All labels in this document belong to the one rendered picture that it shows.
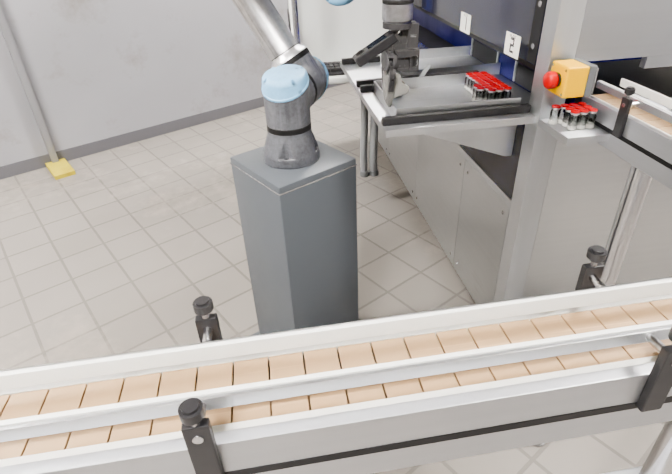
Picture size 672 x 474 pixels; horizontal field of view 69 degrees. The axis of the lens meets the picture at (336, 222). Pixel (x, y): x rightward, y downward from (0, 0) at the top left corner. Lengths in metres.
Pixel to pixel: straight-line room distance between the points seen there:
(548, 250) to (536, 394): 1.11
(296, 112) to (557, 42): 0.64
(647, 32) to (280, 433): 1.26
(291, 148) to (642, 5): 0.90
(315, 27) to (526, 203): 1.17
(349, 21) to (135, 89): 2.00
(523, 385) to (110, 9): 3.43
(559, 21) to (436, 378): 0.97
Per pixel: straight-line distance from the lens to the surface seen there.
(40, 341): 2.23
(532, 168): 1.44
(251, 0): 1.37
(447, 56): 1.95
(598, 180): 1.58
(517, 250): 1.58
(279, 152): 1.26
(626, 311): 0.68
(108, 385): 0.59
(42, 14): 3.59
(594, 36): 1.39
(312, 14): 2.16
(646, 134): 1.25
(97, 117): 3.75
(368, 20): 2.20
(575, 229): 1.64
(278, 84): 1.22
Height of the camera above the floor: 1.34
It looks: 32 degrees down
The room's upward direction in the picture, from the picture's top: 3 degrees counter-clockwise
